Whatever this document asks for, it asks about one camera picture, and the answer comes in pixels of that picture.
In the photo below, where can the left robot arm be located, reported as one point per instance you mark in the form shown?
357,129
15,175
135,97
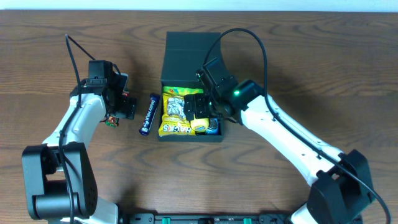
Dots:
60,186

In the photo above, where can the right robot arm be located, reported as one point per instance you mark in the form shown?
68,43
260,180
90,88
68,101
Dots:
340,184

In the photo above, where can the blue Oreo cookie pack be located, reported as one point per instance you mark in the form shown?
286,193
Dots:
213,127

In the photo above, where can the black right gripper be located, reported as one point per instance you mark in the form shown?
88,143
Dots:
197,106

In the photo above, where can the green Haribo gummy bag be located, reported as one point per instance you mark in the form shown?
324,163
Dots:
181,91

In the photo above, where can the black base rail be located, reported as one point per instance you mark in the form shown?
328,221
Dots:
150,218

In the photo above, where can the purple Dairy Milk bar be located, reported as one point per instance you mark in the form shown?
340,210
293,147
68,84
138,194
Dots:
148,120

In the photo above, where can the dark green box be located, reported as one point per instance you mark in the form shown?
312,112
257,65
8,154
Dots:
184,55

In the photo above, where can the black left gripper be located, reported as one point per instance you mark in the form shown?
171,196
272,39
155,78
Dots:
128,107

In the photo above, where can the yellow Hacks candy bag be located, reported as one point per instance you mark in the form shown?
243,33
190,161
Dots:
174,121

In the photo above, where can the yellow Mentos bottle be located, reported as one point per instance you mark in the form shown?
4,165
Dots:
200,125

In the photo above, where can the red green KitKat bar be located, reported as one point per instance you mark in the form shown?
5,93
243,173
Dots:
114,121

